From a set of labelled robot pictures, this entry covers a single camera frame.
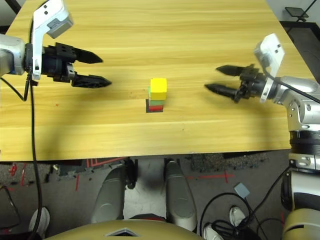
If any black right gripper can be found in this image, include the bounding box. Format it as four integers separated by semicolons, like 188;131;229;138
204;64;268;104

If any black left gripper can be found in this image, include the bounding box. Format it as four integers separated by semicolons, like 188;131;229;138
41;42;113;88

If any yellow wooden block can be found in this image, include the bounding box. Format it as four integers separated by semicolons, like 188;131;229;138
150;77;168;101

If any green wooden block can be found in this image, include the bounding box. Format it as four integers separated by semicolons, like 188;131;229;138
148;86;166;107

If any black tablet stand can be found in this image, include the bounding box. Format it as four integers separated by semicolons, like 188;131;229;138
284;6;310;22

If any grey adapter box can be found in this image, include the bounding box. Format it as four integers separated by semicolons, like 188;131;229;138
233;182;250;198

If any grey right robot leg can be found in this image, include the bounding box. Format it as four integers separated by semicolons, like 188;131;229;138
164;160;198;232

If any grey robot leg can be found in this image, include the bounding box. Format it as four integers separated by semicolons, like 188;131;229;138
91;164;126;224
164;160;198;232

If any grey left robot leg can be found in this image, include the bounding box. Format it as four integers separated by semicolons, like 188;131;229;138
91;164;126;224

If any white sneaker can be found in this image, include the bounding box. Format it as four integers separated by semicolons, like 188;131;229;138
229;205;247;227
28;206;51;238
202;223;223;240

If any gold robot torso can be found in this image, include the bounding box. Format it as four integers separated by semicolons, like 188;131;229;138
46;219;201;240

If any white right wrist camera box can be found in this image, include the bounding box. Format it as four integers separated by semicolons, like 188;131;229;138
253;33;286;104

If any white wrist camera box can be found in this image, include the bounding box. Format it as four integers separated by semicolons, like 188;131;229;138
253;33;286;104
31;0;75;81

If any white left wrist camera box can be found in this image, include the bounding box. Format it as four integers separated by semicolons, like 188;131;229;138
31;0;75;81

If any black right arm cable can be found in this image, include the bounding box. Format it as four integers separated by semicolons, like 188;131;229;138
264;67;320;103

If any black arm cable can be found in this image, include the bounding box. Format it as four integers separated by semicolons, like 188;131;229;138
0;22;43;240
264;67;320;103

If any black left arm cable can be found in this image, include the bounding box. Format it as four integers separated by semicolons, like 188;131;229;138
0;22;43;240

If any black floor cable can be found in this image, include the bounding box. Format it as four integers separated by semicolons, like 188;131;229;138
199;167;293;240

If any thin black wire loop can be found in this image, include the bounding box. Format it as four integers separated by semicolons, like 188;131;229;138
0;184;22;230

